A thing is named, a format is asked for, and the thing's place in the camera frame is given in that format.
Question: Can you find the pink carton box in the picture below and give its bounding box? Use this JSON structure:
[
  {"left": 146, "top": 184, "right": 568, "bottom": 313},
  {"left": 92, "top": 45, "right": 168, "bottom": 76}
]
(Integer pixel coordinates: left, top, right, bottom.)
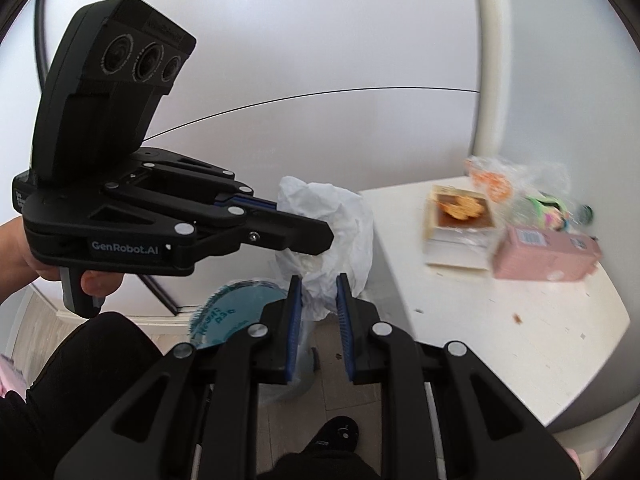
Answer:
[{"left": 492, "top": 225, "right": 603, "bottom": 283}]

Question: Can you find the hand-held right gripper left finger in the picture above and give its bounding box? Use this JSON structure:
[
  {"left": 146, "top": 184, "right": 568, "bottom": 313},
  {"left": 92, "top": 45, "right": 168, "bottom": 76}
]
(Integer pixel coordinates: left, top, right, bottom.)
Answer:
[{"left": 52, "top": 275, "right": 313, "bottom": 480}]

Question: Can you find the person's left hand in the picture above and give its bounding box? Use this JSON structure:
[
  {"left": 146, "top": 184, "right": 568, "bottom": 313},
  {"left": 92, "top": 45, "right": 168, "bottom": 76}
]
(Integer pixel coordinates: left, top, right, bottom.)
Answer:
[{"left": 0, "top": 219, "right": 109, "bottom": 307}]

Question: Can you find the clear wrapper with orange print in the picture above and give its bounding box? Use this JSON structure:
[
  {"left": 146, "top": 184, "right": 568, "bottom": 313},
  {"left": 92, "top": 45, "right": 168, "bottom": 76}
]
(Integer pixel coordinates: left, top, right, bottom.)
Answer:
[{"left": 465, "top": 155, "right": 571, "bottom": 207}]

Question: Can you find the pink cloth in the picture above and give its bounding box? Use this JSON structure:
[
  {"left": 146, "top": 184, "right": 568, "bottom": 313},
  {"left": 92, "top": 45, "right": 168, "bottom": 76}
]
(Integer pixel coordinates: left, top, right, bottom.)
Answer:
[{"left": 0, "top": 354, "right": 27, "bottom": 397}]

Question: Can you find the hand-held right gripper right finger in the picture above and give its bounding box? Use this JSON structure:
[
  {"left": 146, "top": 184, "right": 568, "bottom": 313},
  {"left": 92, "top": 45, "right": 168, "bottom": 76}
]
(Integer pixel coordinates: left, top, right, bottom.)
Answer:
[{"left": 336, "top": 274, "right": 583, "bottom": 480}]

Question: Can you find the cardboard box with food scraps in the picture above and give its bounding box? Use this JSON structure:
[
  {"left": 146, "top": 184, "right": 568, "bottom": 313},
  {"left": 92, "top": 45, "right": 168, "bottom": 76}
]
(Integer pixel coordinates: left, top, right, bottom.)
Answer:
[{"left": 424, "top": 185, "right": 501, "bottom": 273}]

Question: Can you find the white plastic bag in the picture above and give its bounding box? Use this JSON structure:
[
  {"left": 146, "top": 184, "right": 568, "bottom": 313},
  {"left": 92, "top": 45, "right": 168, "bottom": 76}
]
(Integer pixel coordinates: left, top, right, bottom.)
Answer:
[{"left": 272, "top": 176, "right": 375, "bottom": 323}]

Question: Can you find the black shoe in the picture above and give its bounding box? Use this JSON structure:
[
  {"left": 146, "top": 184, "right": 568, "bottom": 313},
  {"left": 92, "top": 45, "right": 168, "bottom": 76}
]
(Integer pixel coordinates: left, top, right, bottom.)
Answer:
[{"left": 300, "top": 415, "right": 362, "bottom": 461}]

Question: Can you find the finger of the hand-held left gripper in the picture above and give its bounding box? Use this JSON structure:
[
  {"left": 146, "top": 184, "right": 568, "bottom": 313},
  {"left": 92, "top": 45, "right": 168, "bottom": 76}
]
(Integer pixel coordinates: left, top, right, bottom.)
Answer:
[
  {"left": 90, "top": 187, "right": 335, "bottom": 261},
  {"left": 140, "top": 147, "right": 281, "bottom": 212}
]

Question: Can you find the teal printed plastic bag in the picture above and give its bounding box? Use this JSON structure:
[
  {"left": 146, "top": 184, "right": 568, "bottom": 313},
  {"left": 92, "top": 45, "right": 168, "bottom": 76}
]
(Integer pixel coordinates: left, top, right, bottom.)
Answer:
[{"left": 189, "top": 280, "right": 292, "bottom": 352}]

